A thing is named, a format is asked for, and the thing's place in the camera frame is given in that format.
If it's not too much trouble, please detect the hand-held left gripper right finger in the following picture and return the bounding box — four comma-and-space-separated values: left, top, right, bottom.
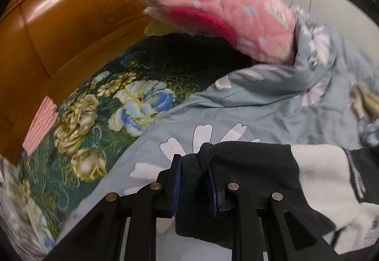
208, 167, 344, 261

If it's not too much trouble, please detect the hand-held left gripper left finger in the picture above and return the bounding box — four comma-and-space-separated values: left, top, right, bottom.
45, 154, 182, 261

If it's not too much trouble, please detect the black and white fleece garment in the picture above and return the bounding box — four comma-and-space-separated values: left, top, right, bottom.
175, 142, 379, 256

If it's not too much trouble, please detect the grey-blue floral duvet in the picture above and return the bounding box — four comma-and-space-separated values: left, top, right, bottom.
56, 6, 379, 261

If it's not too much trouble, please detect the dark green floral bedsheet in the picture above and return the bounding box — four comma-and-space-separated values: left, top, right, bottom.
18, 34, 252, 252

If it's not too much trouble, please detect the red striped cloth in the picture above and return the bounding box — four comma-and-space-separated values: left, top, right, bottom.
23, 96, 59, 154

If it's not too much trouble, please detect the yellow-green cloth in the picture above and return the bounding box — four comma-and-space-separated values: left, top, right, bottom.
143, 19, 178, 37

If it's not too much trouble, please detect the grey floral pillow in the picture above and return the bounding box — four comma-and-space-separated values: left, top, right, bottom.
0, 156, 55, 261

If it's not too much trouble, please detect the pink floral pillow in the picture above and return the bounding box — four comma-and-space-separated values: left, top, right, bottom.
138, 0, 297, 65

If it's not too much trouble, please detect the wooden headboard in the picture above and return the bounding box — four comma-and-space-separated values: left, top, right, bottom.
0, 0, 203, 164

